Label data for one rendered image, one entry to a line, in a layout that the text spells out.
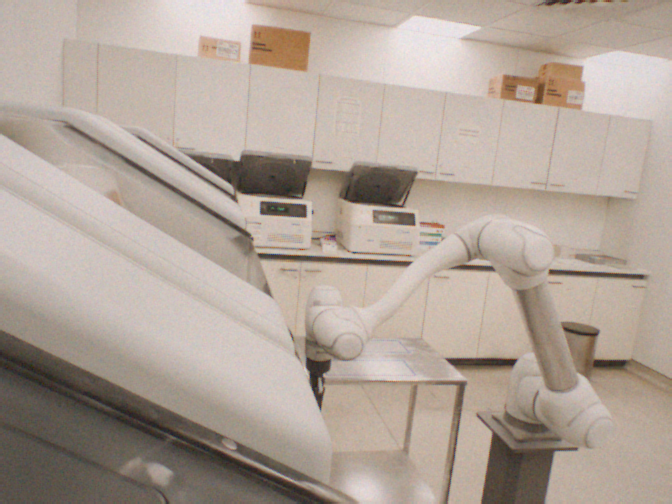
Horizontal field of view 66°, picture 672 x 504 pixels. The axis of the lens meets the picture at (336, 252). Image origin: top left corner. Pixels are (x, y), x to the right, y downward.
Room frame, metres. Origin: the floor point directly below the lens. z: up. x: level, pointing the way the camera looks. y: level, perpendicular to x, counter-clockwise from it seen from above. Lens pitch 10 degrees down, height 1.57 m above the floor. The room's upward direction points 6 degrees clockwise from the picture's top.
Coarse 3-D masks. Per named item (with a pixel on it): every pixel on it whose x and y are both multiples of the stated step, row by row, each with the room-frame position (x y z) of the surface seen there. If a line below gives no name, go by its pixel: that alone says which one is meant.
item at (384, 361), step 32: (384, 352) 2.03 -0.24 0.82; (416, 352) 2.07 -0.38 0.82; (352, 384) 1.73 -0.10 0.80; (384, 384) 1.75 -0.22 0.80; (416, 384) 1.78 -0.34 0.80; (448, 384) 1.81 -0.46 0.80; (448, 448) 1.84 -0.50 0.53; (352, 480) 1.96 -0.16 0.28; (384, 480) 1.98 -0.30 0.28; (416, 480) 2.00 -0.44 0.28; (448, 480) 1.83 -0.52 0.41
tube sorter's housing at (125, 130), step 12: (108, 120) 1.21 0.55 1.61; (120, 132) 1.14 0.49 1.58; (132, 132) 1.82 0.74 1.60; (144, 132) 1.83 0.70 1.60; (144, 144) 1.22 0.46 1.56; (156, 144) 1.84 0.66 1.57; (168, 144) 1.91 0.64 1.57; (180, 156) 1.86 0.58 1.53; (180, 168) 1.22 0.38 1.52; (192, 168) 1.87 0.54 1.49; (204, 168) 1.93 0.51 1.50; (216, 180) 1.89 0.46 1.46; (216, 192) 1.22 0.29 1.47
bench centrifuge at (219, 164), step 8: (184, 152) 3.67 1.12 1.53; (192, 152) 3.70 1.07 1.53; (200, 152) 3.71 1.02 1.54; (208, 152) 3.73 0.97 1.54; (200, 160) 3.76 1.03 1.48; (208, 160) 3.76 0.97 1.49; (216, 160) 3.76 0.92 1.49; (224, 160) 3.75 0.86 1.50; (232, 160) 3.78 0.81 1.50; (208, 168) 3.85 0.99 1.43; (216, 168) 3.85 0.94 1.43; (224, 168) 3.86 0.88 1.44; (224, 176) 3.96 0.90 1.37
